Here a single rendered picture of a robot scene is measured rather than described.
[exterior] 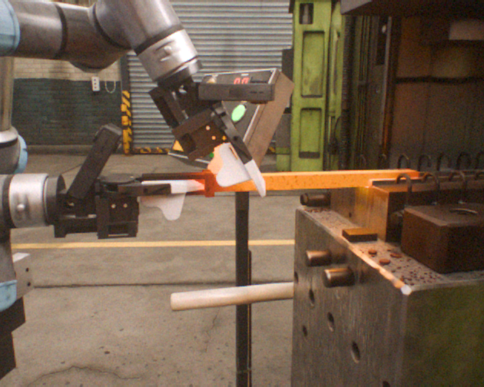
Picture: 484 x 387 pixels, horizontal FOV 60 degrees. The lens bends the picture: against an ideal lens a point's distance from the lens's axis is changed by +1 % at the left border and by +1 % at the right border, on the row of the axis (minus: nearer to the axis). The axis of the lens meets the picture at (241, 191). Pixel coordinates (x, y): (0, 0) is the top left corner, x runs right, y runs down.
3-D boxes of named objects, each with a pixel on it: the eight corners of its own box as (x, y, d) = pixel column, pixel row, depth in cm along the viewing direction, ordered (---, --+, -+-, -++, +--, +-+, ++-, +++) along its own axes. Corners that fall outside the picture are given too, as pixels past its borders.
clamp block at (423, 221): (438, 275, 51) (443, 223, 50) (398, 250, 59) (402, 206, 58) (522, 267, 54) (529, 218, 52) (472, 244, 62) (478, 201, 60)
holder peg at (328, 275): (327, 291, 59) (328, 273, 59) (319, 282, 62) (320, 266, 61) (353, 289, 60) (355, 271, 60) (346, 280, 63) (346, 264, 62)
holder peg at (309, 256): (308, 269, 67) (308, 254, 66) (302, 263, 69) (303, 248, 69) (332, 267, 68) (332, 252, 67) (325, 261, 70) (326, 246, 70)
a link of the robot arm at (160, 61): (182, 34, 61) (187, 24, 53) (198, 62, 63) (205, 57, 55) (137, 59, 61) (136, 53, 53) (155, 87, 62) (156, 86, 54)
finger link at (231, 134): (243, 170, 60) (212, 123, 62) (253, 164, 60) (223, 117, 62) (242, 163, 56) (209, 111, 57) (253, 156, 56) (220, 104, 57)
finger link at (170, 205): (203, 216, 63) (141, 218, 62) (203, 178, 62) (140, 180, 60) (205, 222, 60) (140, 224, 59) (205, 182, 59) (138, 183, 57)
